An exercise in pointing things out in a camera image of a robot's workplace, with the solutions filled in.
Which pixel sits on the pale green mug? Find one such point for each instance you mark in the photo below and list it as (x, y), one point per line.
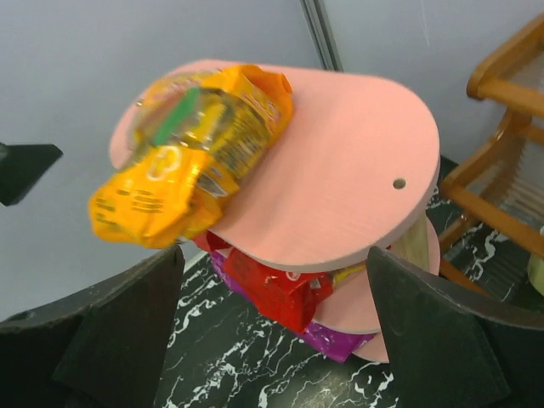
(535, 269)

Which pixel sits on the purple candy bag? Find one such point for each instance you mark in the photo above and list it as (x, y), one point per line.
(218, 259)
(335, 345)

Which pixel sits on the orange candy bag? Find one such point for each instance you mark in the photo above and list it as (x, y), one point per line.
(194, 138)

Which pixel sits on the red candy bag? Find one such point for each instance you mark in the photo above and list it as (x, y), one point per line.
(207, 241)
(290, 299)

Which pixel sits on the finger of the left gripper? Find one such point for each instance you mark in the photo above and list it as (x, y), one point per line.
(22, 166)

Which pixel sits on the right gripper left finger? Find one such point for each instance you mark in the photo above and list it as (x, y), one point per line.
(103, 346)

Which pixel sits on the brown wooden cup rack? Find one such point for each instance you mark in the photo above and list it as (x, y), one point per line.
(499, 189)

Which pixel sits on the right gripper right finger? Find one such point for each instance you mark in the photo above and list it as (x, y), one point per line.
(449, 346)

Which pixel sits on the pink three-tier shelf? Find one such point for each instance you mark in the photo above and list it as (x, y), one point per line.
(355, 169)

